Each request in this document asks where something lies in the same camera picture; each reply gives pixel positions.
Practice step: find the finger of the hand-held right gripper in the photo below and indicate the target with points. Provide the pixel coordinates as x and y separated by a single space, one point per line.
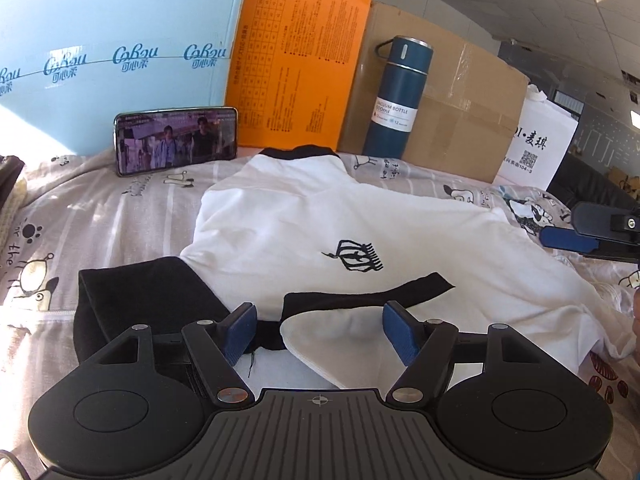
570 239

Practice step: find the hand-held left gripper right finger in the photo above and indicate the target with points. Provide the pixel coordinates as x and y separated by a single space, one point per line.
400 332

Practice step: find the white paper bag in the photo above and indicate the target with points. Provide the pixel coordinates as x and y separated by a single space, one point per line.
537 140

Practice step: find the blue vacuum bottle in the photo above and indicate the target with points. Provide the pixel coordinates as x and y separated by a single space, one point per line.
395 100

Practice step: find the smartphone with lit screen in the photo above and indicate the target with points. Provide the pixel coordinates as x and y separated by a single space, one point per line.
175 140

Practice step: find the white t-shirt with black trim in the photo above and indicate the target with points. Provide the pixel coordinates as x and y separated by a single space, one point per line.
350 210

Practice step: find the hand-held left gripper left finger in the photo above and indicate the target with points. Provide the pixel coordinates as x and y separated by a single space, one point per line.
241 332

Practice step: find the black sofa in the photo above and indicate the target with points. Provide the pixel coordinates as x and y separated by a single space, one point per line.
585 180

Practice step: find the orange carton box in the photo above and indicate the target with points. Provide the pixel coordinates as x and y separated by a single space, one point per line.
300 60

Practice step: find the dark bag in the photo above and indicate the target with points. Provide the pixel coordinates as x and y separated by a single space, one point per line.
9 170

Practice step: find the light blue carton box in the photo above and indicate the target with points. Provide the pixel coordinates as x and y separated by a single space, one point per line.
125 45

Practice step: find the cartoon printed bed sheet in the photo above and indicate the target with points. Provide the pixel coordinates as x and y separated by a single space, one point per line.
100 220

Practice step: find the brown cardboard box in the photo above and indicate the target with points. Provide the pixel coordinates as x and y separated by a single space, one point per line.
460 100

